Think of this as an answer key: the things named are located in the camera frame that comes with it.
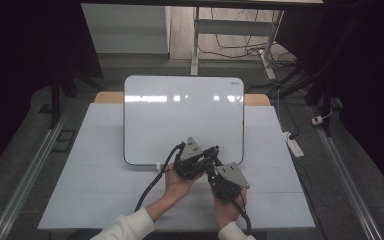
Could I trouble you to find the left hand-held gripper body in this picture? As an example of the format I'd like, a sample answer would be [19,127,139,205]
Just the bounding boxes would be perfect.
[173,136,208,181]

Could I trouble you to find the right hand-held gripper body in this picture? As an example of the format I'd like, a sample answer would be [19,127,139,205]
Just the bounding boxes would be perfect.
[209,162,251,201]

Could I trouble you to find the white dry-erase whiteboard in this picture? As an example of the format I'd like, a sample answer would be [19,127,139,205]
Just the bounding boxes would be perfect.
[123,74,246,167]

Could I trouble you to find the person's left hand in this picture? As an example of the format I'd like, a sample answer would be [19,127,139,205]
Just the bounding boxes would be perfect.
[162,162,205,207]

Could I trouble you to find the person's right hand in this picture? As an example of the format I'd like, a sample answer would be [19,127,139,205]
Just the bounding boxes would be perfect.
[212,187,248,232]

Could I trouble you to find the white power strip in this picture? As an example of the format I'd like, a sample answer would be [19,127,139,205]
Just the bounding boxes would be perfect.
[282,131,305,159]

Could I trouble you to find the white table cover sheet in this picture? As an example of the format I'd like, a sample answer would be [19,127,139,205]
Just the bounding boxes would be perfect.
[37,102,316,233]

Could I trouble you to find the wooden table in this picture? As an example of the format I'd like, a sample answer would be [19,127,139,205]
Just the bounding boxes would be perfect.
[93,91,272,107]

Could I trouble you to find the black metal stand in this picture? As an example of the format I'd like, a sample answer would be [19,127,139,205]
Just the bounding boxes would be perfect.
[269,64,343,138]
[39,61,105,130]

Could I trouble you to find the white cabinet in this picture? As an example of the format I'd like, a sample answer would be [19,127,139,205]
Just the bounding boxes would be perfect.
[80,3,172,55]

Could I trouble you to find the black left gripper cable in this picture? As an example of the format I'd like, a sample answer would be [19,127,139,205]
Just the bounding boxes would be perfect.
[134,141,186,213]

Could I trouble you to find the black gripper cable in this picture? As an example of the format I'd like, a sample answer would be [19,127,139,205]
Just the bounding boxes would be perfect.
[134,141,186,213]
[230,198,252,236]

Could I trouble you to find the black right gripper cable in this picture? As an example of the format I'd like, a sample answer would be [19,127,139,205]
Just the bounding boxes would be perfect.
[230,198,252,236]

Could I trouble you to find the black floor cables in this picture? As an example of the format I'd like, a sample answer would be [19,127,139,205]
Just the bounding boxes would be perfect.
[198,7,301,98]

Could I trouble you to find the metal floor rail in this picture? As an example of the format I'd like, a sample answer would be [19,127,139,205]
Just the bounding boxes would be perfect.
[308,105,384,240]
[0,109,70,240]

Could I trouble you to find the white desk frame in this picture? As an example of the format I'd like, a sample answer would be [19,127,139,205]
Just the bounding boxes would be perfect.
[190,6,285,81]

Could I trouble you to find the black floor frame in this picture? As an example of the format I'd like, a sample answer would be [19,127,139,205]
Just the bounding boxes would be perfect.
[51,129,78,154]

